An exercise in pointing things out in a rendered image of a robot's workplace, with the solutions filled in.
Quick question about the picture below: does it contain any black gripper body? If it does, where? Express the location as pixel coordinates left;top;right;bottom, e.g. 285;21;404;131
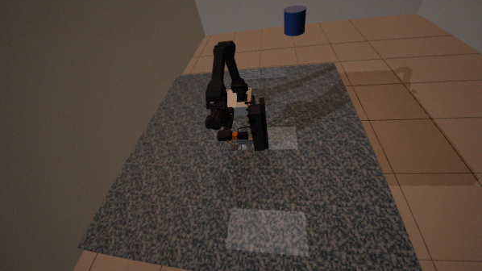
217;107;234;141

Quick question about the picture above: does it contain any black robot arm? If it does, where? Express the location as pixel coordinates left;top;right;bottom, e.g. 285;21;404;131
205;40;248;130

